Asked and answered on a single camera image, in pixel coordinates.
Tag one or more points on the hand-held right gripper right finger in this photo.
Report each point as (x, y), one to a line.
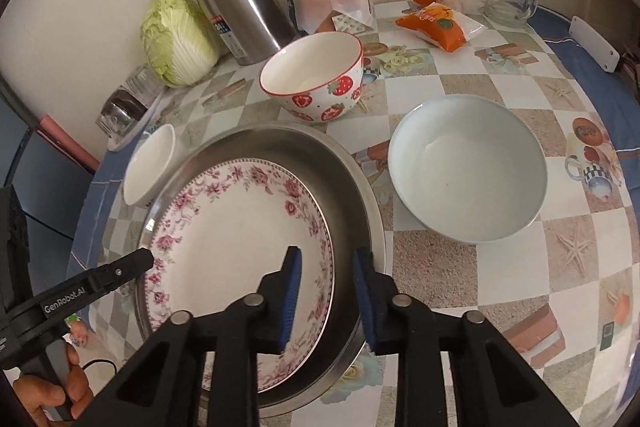
(365, 302)

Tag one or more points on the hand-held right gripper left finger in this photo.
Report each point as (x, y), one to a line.
(292, 297)

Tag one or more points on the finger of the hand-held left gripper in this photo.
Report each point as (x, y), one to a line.
(100, 282)

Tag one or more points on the pink floral round plate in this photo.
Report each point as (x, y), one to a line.
(235, 247)

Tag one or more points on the stainless steel basin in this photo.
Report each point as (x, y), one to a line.
(345, 207)

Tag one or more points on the white square bowl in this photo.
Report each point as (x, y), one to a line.
(150, 167)

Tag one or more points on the small white round bowl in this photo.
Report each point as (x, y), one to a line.
(465, 177)

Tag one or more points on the strawberry print bowl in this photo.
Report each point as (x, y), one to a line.
(320, 102)

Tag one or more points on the person's left hand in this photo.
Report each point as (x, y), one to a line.
(80, 382)

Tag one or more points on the dark blue cabinet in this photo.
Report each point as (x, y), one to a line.
(50, 187)

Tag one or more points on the pink board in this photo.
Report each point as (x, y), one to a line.
(70, 142)

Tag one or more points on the white oval tray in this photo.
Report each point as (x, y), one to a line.
(127, 141)

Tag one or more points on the glass teapot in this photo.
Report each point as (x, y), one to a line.
(120, 112)

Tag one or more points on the clear drinking glass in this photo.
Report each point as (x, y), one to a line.
(142, 82)

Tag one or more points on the napa cabbage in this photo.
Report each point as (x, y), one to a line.
(177, 42)

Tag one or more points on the checkered printed tablecloth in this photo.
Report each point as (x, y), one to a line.
(500, 72)

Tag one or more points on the white power strip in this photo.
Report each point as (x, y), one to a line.
(595, 42)

